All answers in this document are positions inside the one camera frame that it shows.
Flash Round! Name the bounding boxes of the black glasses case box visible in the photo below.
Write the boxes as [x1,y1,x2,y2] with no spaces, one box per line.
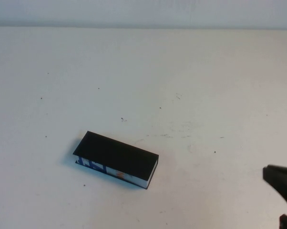
[73,130,160,190]

